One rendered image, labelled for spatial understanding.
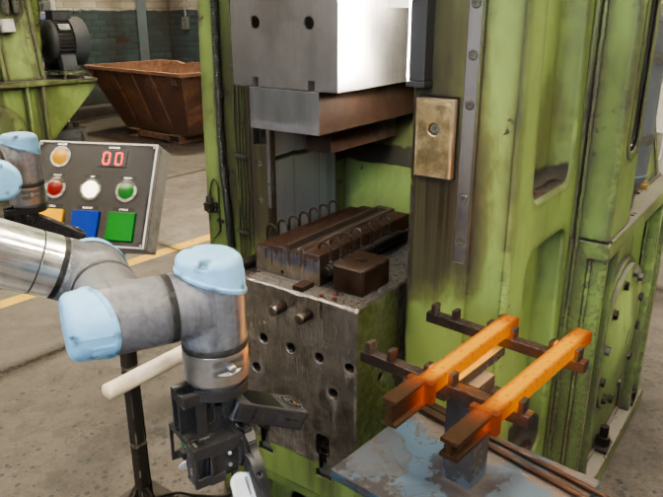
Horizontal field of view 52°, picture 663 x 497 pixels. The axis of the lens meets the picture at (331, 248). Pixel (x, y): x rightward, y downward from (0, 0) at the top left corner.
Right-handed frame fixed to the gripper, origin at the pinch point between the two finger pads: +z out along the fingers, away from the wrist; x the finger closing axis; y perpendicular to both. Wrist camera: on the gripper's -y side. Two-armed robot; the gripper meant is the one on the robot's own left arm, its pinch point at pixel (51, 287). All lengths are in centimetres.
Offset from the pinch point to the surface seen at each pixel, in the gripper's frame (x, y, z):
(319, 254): 31, -53, -6
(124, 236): -9.7, -21.0, -5.5
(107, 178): -20.8, -21.6, -18.0
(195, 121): -578, -301, 66
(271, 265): 18, -48, 0
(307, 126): 29, -51, -35
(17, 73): -468, -95, -8
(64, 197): -26.9, -11.9, -13.2
